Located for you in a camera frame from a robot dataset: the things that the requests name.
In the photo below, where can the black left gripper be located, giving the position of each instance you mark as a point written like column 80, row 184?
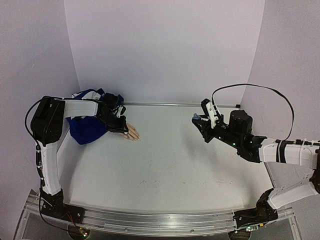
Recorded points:
column 121, row 128

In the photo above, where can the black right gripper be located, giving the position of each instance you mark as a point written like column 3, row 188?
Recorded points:
column 210, row 128

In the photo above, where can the blue nail polish bottle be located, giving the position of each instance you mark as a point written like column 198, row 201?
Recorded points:
column 196, row 117

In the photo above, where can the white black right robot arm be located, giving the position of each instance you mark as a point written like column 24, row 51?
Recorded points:
column 237, row 133

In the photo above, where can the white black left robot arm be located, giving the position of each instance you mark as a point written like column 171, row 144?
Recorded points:
column 47, row 123

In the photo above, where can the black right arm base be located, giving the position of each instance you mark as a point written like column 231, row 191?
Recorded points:
column 261, row 214

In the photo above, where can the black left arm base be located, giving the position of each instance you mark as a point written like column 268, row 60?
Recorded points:
column 53, row 206

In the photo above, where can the mannequin hand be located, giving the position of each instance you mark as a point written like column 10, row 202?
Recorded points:
column 132, row 134

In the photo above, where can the blue white red jacket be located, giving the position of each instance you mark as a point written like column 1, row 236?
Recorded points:
column 87, row 129

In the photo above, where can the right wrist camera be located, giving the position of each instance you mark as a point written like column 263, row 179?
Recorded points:
column 212, row 112

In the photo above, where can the aluminium table front rail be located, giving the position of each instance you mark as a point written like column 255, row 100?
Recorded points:
column 153, row 224

